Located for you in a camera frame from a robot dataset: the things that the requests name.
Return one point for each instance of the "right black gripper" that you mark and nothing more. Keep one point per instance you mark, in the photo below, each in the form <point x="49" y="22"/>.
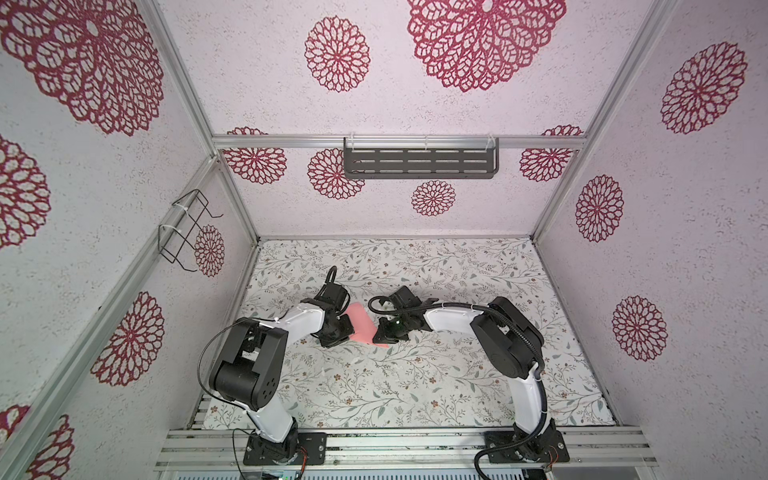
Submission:
<point x="385" y="336"/>

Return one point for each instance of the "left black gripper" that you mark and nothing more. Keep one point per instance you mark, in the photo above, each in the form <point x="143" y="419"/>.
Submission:
<point x="327" y="342"/>

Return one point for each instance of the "dark grey slotted wall shelf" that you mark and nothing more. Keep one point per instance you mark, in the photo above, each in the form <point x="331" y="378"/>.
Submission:
<point x="424" y="163"/>

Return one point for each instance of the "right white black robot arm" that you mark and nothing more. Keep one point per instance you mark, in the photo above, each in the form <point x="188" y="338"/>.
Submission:
<point x="510" y="341"/>

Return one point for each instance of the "pink square paper sheet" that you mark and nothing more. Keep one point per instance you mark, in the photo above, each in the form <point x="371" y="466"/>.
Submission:
<point x="364" y="328"/>

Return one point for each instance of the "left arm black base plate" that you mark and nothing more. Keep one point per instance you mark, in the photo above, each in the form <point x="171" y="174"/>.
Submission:
<point x="285" y="449"/>

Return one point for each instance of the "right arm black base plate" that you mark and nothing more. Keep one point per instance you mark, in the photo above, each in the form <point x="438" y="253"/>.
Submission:
<point x="549" y="447"/>

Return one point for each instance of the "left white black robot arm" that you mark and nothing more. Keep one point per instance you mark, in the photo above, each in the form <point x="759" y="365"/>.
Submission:
<point x="249" y="366"/>

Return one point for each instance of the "aluminium front rail base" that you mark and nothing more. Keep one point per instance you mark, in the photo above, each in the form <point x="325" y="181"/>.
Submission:
<point x="417" y="448"/>

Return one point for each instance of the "black wire wall rack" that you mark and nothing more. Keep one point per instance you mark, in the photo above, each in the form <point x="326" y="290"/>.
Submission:
<point x="193" y="242"/>

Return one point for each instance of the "right wrist camera with cable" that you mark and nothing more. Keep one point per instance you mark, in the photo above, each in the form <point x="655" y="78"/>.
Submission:
<point x="403" y="301"/>

